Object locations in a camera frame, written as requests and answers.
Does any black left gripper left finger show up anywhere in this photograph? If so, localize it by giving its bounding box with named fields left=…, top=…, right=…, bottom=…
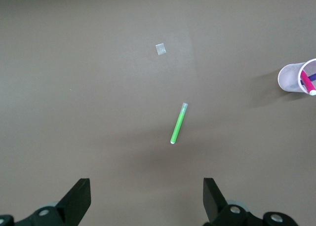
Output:
left=0, top=178, right=92, bottom=226

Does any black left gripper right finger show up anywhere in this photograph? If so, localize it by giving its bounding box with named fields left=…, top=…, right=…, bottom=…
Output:
left=202, top=177, right=299, bottom=226

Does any pink marker pen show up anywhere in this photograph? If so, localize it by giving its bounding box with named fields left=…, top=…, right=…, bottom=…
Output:
left=300, top=70, right=316, bottom=97

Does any purple marker pen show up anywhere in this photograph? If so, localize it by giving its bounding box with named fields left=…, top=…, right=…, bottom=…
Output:
left=300, top=73, right=316, bottom=85

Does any pink mesh pen holder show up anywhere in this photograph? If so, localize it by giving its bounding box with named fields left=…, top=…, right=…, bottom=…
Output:
left=277, top=58, right=316, bottom=96

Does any green marker pen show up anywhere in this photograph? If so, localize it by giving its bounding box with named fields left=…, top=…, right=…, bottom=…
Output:
left=169, top=102, right=190, bottom=145

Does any small clear tape piece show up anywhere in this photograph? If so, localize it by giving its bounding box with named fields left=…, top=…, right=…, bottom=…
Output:
left=155, top=42, right=166, bottom=56

